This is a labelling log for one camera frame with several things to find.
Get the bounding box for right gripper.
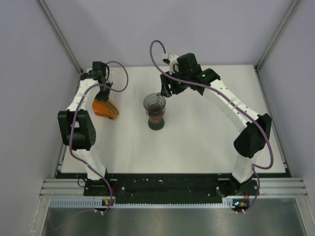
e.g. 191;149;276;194
160;68;189;98

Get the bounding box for grey plastic coffee dripper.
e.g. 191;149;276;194
143;93;166;116

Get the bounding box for red rimmed coffee server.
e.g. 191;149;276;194
146;110;165;131

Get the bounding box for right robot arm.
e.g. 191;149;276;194
160;53;272;195

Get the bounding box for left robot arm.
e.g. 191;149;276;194
58;61;112;195

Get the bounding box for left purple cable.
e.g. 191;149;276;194
69;60;129;217

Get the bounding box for purple cable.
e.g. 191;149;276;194
150;39;274;214
69;60;129;217

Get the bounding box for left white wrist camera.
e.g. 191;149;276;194
106;69;115;87

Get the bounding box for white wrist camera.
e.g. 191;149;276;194
162;53;179;75
106;69;115;87

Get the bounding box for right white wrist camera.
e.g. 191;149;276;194
162;53;179;75

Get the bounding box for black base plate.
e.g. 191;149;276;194
56;173;260;204

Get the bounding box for aluminium frame rail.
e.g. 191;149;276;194
40;177;308;198

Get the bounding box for grey cable duct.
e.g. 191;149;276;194
49;197;241;209

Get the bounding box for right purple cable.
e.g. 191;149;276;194
150;39;274;214

